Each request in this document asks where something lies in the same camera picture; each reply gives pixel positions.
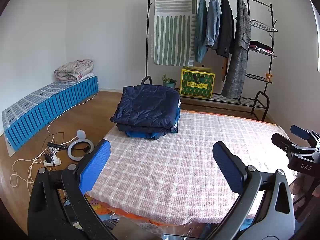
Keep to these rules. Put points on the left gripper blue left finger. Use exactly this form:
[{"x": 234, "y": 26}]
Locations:
[{"x": 98, "y": 158}]

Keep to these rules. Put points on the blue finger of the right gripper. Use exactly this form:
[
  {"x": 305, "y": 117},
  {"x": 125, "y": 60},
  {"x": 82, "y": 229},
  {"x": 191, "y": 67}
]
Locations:
[{"x": 300, "y": 132}]

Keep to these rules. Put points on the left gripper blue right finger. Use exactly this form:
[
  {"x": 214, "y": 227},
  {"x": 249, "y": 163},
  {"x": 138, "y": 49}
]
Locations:
[{"x": 231, "y": 166}]

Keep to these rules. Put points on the navy blue puffer jacket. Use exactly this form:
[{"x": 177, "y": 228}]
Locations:
[{"x": 146, "y": 106}]

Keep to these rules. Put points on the folded blue clothes pile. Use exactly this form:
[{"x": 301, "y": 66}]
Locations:
[{"x": 155, "y": 133}]

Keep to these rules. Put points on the folded clothes on shelf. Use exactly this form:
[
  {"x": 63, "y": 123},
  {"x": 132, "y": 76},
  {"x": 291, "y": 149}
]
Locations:
[{"x": 260, "y": 47}]

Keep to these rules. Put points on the white power strip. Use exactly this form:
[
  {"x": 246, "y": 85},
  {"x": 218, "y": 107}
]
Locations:
[{"x": 51, "y": 160}]

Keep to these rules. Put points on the orange floral sheet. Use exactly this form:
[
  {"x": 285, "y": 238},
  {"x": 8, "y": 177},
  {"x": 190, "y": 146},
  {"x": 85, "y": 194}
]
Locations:
[{"x": 104, "y": 211}]

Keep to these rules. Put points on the pink checked bed cover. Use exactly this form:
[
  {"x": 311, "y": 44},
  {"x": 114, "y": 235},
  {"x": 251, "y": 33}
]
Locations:
[{"x": 175, "y": 180}]

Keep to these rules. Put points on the small teddy bear toy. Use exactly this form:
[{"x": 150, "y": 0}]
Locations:
[{"x": 268, "y": 77}]

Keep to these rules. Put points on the grey plaid long coat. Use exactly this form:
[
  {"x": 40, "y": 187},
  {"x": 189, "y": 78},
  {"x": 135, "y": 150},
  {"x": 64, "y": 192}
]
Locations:
[{"x": 235, "y": 78}]

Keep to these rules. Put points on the blue folding mattress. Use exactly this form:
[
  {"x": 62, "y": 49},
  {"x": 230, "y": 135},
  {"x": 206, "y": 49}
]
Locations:
[{"x": 26, "y": 117}]

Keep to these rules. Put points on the folded floral quilt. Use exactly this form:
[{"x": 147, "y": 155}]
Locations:
[{"x": 75, "y": 71}]

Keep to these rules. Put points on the yellow green storage crate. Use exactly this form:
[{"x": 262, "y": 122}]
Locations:
[{"x": 197, "y": 83}]

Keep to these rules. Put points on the small potted plant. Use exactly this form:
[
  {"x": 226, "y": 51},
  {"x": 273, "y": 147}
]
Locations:
[{"x": 167, "y": 82}]

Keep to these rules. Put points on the black hanging jacket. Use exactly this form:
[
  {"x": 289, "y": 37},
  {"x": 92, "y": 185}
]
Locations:
[{"x": 226, "y": 32}]

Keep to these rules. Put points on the teal denim hanging shirt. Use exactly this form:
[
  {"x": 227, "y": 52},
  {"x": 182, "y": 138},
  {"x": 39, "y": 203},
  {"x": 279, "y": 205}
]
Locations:
[{"x": 201, "y": 27}]

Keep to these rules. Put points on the blue denim hanging jacket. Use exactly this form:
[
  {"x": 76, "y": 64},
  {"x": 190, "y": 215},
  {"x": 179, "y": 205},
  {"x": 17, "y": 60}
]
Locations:
[{"x": 213, "y": 24}]

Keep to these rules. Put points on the green striped white cloth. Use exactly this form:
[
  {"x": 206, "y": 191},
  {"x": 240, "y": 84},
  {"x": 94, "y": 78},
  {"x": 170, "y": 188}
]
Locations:
[{"x": 174, "y": 32}]

